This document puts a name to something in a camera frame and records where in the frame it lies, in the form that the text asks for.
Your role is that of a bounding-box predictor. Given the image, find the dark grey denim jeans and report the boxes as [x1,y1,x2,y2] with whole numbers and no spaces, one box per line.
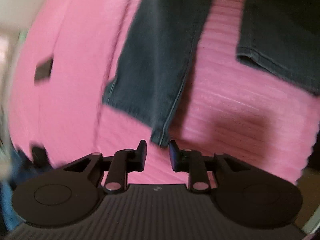
[103,0,319,147]

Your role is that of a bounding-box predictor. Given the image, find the pink ribbed bed cover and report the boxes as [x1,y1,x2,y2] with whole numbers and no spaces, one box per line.
[8,0,319,183]

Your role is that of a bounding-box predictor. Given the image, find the small black flat object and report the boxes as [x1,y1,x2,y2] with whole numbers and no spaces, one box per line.
[34,57,54,83]

